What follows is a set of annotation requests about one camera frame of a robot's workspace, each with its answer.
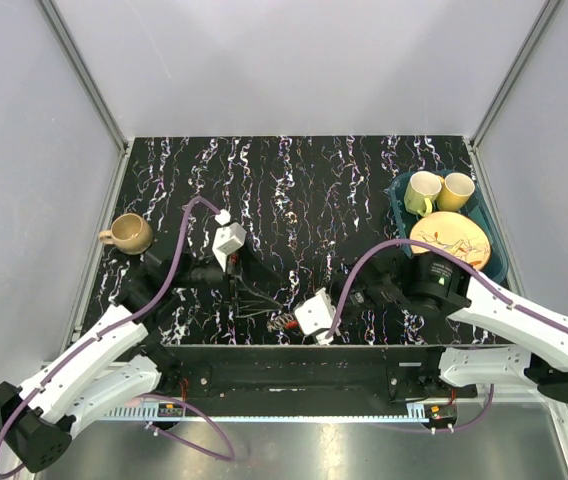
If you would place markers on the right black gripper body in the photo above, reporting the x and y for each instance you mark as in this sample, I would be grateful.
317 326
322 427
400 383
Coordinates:
362 297

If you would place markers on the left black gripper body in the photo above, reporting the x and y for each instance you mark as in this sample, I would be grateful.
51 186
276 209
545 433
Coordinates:
210 276

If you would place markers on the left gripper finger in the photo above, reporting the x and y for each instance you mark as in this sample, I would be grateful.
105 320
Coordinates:
259 281
251 304

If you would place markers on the red grey key holder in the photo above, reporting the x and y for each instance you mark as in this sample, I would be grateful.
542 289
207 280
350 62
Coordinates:
282 322

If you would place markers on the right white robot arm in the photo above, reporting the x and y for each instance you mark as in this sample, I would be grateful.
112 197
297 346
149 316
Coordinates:
436 286

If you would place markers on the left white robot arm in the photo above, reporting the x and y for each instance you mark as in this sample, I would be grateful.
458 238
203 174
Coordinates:
121 357

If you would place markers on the black base bar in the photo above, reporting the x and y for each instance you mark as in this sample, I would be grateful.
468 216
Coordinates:
295 381

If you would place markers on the tan ceramic mug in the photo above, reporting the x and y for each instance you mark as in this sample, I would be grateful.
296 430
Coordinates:
129 233

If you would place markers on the teal plastic bin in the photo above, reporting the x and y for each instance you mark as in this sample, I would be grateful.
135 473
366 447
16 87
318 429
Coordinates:
475 209

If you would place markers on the cream patterned plate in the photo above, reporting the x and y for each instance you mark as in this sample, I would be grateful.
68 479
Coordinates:
455 234

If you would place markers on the light green mug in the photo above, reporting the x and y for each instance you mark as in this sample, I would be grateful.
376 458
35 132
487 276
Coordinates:
421 193

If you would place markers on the yellow mug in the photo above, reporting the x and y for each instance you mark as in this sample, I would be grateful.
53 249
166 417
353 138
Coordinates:
456 190

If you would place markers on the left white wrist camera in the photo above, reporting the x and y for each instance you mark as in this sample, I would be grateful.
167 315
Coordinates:
227 241

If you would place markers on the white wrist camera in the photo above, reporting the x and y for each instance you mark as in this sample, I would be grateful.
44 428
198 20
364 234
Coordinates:
315 315
227 241

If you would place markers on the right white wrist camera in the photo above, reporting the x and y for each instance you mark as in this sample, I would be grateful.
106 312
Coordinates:
315 315

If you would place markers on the left aluminium frame post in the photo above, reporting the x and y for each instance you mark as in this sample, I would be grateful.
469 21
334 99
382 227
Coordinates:
72 53

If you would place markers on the aluminium frame post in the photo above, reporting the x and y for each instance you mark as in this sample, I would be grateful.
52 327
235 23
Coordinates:
537 31
72 53

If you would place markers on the right aluminium frame post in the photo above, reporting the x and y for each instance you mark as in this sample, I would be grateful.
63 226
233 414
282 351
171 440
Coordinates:
537 31

